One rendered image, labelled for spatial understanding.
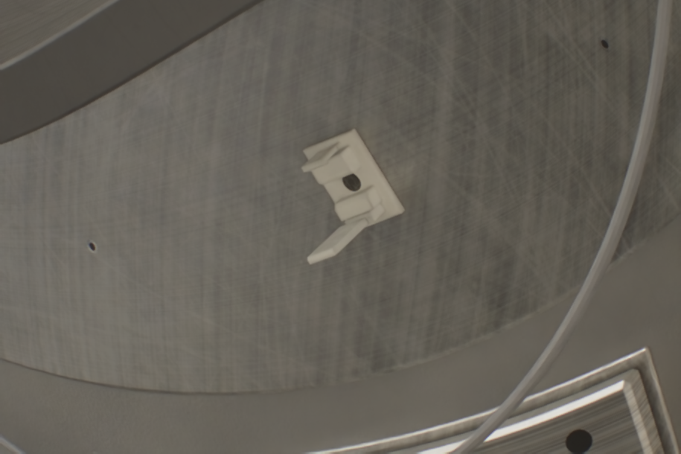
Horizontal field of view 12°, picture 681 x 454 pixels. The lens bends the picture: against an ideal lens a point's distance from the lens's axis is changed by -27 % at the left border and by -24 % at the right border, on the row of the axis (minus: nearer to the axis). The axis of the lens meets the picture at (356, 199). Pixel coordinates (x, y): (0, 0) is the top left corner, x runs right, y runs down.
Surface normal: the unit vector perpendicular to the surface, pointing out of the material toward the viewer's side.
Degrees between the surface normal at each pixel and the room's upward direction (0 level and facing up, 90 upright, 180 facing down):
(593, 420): 90
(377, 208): 49
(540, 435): 90
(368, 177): 90
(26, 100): 90
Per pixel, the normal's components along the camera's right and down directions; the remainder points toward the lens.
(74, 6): -0.43, -0.86
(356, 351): -0.49, 0.48
